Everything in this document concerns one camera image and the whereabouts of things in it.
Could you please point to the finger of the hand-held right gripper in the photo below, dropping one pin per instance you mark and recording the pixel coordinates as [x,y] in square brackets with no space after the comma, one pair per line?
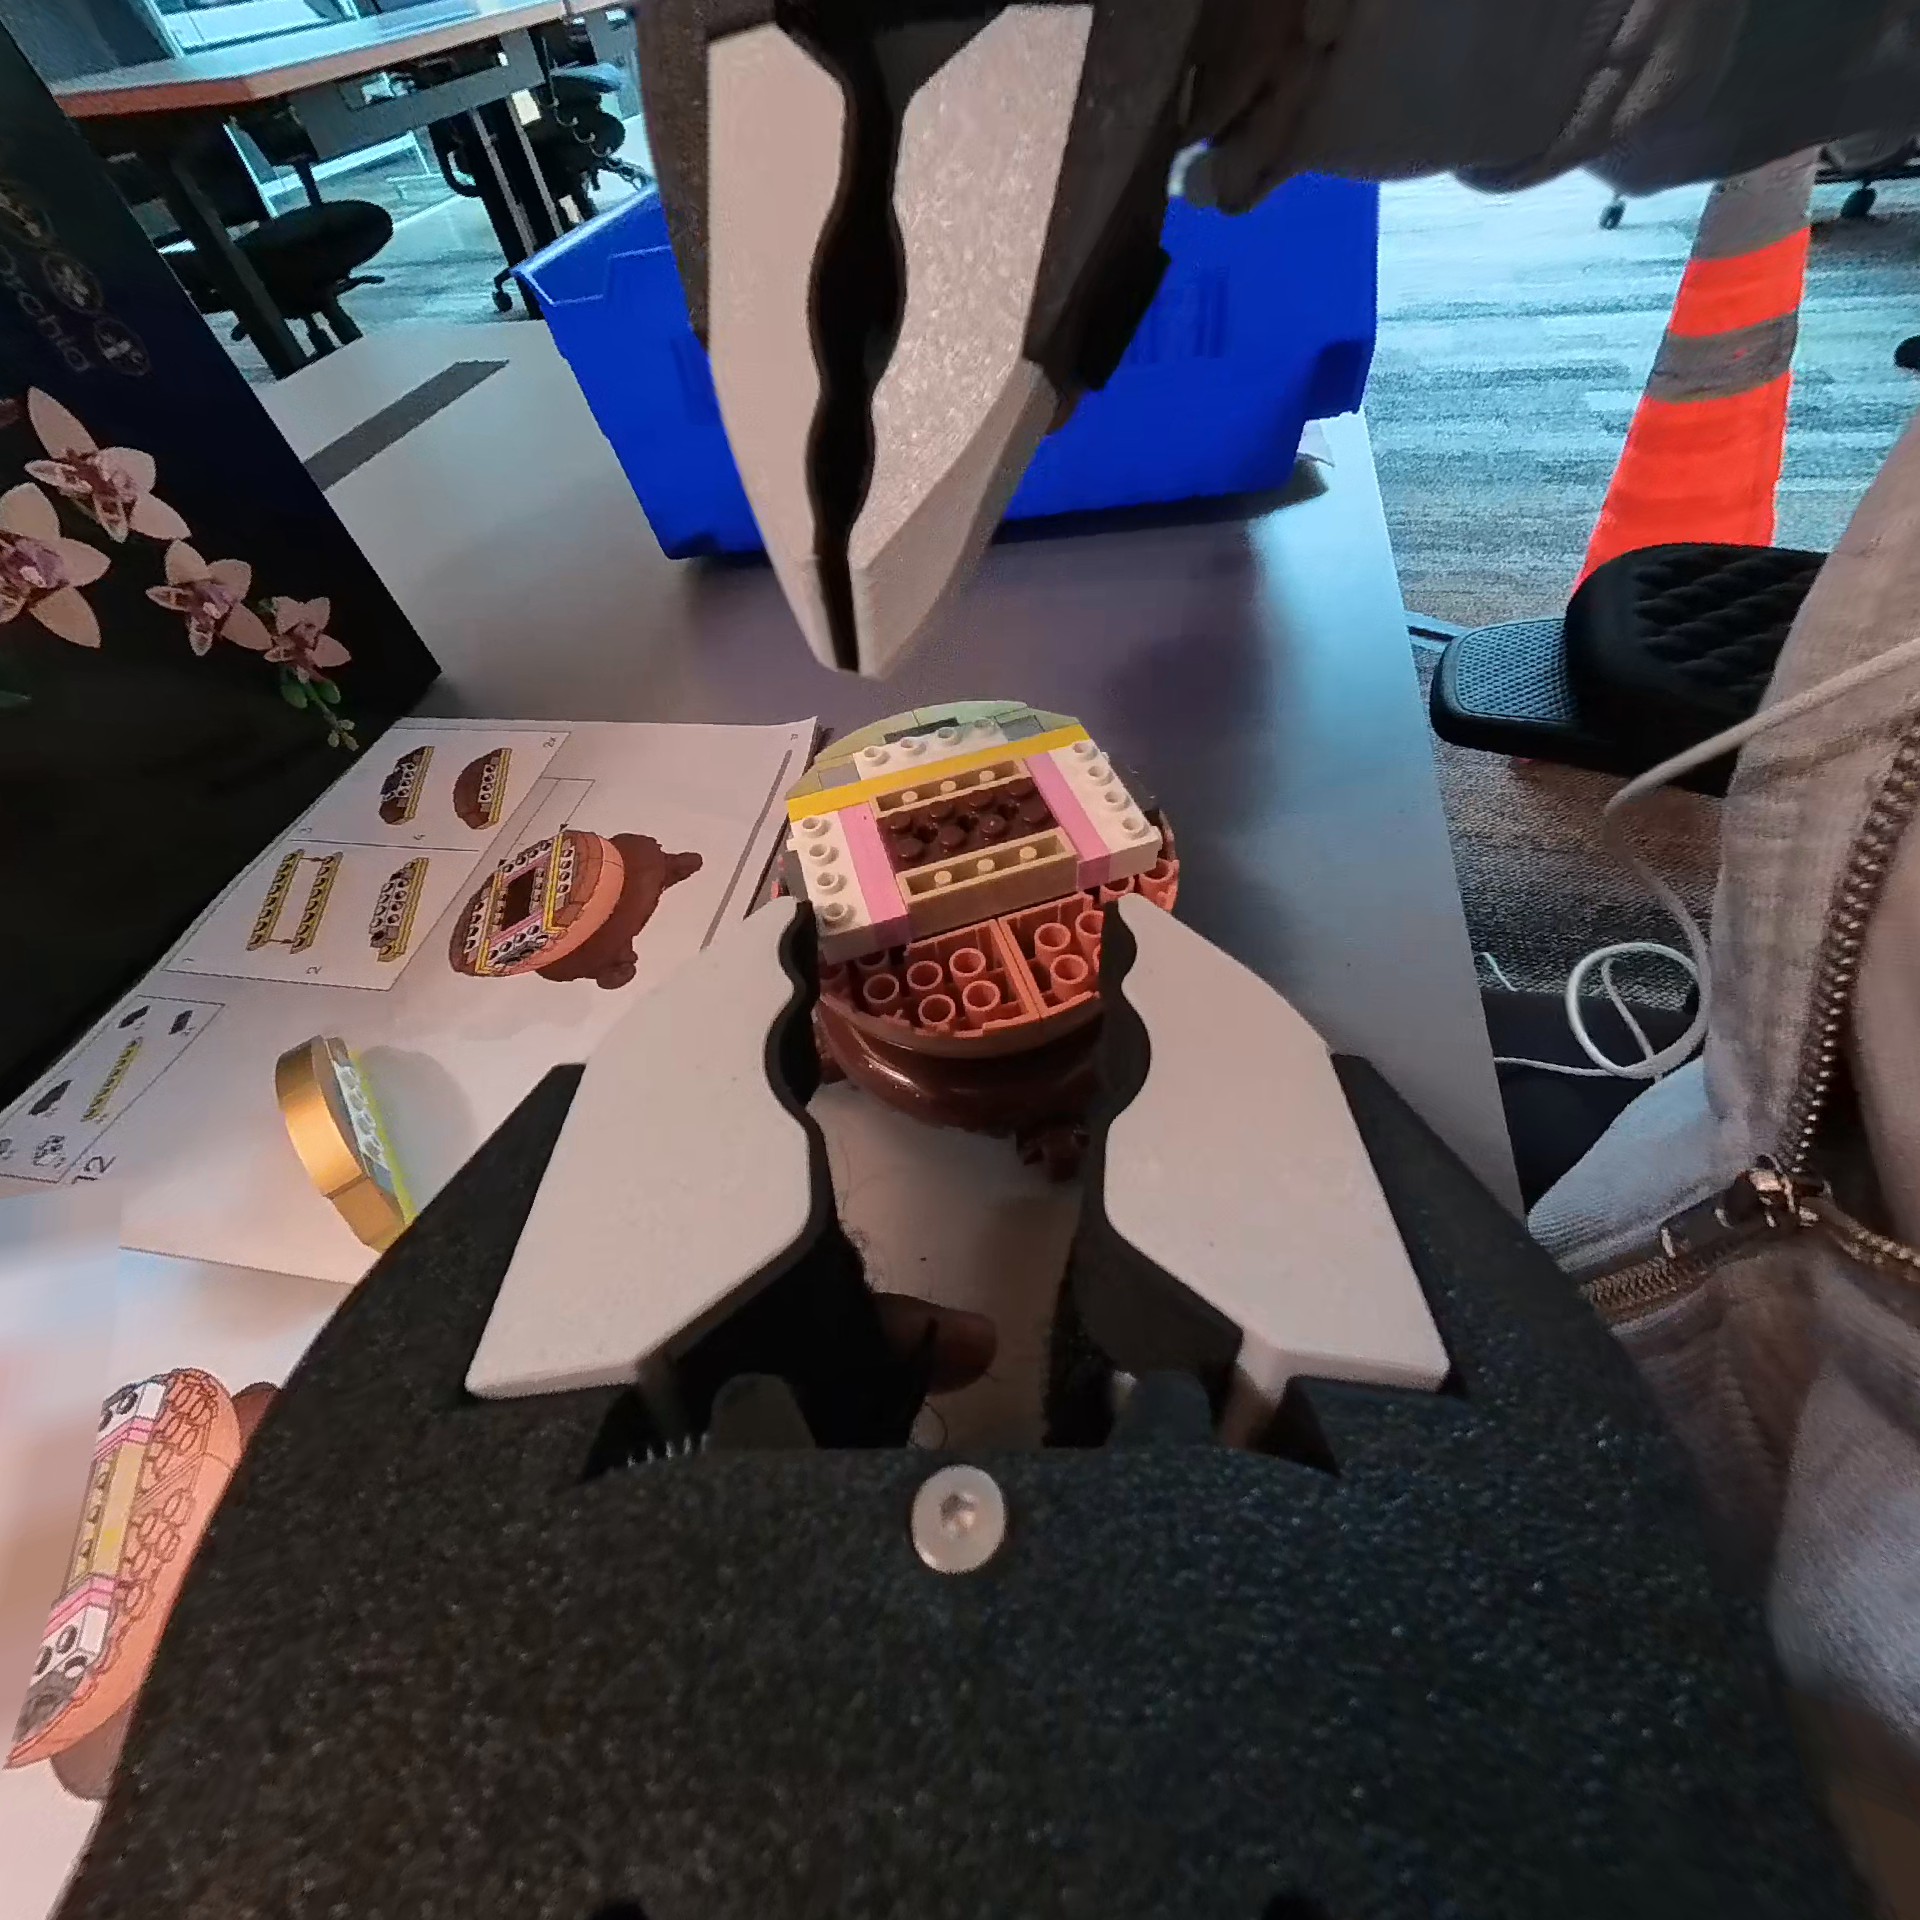
[766,299]
[976,269]

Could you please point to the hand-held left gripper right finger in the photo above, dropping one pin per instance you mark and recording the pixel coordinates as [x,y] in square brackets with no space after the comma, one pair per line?
[1260,1200]

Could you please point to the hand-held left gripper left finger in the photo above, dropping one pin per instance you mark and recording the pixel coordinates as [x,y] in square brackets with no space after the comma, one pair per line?
[646,1200]

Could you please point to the gold curved brick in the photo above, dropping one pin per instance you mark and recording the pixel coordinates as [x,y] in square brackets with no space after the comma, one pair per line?
[347,1140]

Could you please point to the brick pot model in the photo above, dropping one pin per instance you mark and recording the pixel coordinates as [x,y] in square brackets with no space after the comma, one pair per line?
[976,900]

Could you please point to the blue plastic bin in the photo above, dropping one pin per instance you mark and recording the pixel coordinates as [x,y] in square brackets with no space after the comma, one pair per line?
[1230,332]

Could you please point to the white instruction booklet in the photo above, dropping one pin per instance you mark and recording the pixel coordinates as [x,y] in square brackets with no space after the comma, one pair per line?
[392,991]

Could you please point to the black office chair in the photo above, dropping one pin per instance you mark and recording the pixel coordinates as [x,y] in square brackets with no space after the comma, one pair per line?
[286,256]

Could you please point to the background office desks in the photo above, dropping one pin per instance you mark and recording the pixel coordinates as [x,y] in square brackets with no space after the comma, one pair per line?
[332,75]

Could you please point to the black mesh chair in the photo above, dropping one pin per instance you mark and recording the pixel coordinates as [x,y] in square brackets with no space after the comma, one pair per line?
[1635,645]

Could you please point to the black flower print box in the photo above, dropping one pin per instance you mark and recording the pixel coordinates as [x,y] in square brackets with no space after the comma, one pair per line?
[151,691]

